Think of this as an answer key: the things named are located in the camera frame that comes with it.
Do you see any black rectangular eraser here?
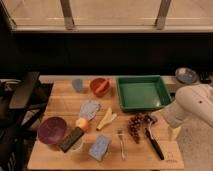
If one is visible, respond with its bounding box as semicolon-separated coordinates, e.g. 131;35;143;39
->
59;127;84;153

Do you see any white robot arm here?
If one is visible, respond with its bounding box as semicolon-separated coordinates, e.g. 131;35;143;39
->
162;84;213;128

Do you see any orange bowl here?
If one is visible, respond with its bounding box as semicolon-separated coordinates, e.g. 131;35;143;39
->
90;78;110;97

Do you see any grey blue cloth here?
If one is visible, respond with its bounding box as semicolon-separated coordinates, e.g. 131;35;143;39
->
78;100;101;121

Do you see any green plastic tray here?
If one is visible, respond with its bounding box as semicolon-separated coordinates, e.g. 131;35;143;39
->
116;75;172;112

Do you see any orange apple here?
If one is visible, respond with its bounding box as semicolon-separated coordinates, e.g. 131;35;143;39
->
75;118;89;132

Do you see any bunch of dark grapes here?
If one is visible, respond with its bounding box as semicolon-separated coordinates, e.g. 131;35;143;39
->
128;113;144;144

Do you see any silver fork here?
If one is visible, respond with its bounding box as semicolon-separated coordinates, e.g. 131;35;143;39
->
117;129;125;161

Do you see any blue sponge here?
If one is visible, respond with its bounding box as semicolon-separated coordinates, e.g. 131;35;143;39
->
89;135;111;161

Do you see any white paper cup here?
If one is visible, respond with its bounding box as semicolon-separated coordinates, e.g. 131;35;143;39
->
68;138;83;153

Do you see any purple bowl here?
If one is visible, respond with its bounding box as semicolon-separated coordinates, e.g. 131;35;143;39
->
37;117;67;145

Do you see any black chair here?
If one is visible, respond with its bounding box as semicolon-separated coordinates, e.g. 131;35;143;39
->
0;72;48;171

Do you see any black handled peeler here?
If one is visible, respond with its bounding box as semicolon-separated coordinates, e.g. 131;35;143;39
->
144;114;164;160

